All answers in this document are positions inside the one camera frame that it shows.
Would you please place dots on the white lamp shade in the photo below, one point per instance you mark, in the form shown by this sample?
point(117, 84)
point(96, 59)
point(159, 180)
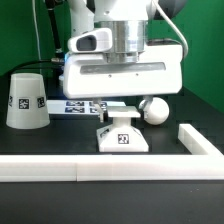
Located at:
point(27, 105)

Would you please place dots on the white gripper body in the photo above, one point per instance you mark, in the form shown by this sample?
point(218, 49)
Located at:
point(158, 71)

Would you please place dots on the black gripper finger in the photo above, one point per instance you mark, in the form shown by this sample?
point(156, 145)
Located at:
point(145, 105)
point(97, 105)

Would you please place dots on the white lamp base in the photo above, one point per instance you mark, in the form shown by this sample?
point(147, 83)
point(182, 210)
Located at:
point(121, 136)

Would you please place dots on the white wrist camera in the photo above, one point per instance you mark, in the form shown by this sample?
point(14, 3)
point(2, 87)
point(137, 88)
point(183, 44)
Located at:
point(98, 40)

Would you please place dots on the white marker sheet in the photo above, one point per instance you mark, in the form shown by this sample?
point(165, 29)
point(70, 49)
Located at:
point(60, 107)

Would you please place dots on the white lamp bulb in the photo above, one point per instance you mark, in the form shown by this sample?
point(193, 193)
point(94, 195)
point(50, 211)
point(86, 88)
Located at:
point(158, 112)

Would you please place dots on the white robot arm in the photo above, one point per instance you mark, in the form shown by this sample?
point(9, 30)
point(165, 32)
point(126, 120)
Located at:
point(125, 48)

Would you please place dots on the white L-shaped fence wall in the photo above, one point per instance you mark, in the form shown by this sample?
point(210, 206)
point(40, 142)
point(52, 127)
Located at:
point(204, 162)

